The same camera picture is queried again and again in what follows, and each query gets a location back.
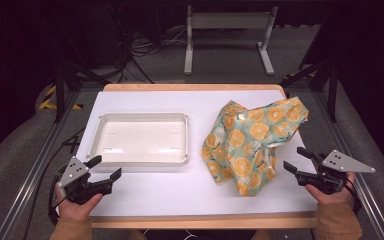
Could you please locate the left hand-held gripper cable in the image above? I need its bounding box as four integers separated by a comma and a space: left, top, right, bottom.
48, 170, 64, 228

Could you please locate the black box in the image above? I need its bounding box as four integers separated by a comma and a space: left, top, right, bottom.
76, 6, 123, 68

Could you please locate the black metal stand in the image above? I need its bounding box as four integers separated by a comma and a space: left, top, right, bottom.
279, 58, 340, 124
52, 58, 112, 124

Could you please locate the white table mat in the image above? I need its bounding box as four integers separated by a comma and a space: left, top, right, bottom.
56, 89, 318, 218

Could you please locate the orange-print cloth bag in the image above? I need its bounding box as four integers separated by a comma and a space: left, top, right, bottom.
201, 96, 310, 198

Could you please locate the grey metal table frame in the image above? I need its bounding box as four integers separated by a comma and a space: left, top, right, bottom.
183, 4, 279, 76

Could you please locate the white plastic tray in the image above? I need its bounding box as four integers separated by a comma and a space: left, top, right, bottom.
86, 112, 190, 168

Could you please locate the right hand-held gripper cable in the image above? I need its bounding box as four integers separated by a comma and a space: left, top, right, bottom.
343, 176, 363, 214

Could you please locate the person's left hand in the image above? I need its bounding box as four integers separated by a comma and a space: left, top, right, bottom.
54, 184, 104, 222

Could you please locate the bundle of black floor cables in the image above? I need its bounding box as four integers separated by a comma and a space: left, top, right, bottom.
113, 19, 189, 84

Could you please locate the hand-held gripper cable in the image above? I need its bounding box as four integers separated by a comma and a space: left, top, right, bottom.
343, 176, 363, 214
48, 170, 64, 228

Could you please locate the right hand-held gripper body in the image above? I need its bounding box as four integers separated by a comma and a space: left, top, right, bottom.
294, 149, 377, 196

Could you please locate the aluminium rail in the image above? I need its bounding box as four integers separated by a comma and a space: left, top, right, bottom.
313, 91, 384, 240
0, 91, 81, 240

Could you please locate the person's right hand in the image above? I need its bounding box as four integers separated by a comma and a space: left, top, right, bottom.
304, 171, 356, 205

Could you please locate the yellow black floor tape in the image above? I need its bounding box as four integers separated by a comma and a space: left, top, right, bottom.
39, 84, 84, 111

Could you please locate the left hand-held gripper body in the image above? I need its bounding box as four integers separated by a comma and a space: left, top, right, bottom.
52, 155, 114, 205

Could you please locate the wooden table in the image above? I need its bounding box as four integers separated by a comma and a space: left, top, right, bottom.
55, 83, 318, 230

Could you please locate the black floor cable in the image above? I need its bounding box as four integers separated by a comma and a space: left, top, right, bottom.
23, 128, 85, 240

